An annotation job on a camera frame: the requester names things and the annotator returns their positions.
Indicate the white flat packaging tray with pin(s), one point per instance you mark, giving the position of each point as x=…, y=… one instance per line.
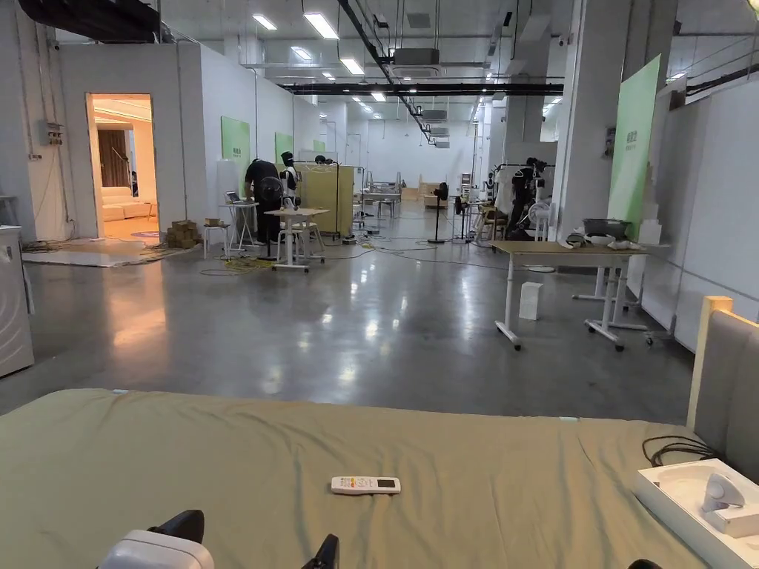
x=670, y=498

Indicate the white carton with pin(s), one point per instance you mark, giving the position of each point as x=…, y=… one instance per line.
x=531, y=300

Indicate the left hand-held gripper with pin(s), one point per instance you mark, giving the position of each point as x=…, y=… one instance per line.
x=157, y=554

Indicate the bed with pale green sheet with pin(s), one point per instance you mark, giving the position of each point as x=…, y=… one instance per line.
x=237, y=474

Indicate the stack of brown cartons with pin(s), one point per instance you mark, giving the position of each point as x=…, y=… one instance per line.
x=182, y=233

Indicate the white washing machine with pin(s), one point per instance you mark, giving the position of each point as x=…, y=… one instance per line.
x=13, y=308

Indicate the white sofa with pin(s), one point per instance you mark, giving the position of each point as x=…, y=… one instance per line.
x=121, y=204

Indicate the grey padded headboard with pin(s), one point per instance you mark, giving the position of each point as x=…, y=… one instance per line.
x=735, y=379

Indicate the white remote control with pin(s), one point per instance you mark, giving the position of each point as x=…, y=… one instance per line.
x=366, y=485

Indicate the white rounded device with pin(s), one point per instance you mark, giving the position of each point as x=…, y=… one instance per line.
x=722, y=492

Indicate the white humanoid robot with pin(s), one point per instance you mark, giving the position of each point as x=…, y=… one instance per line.
x=289, y=178

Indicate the wooden screen on wheels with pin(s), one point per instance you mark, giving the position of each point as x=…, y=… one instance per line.
x=323, y=198

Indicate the black humanoid robot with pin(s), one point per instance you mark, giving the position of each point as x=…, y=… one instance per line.
x=523, y=189

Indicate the white standing fan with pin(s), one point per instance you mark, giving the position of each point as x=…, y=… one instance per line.
x=538, y=214

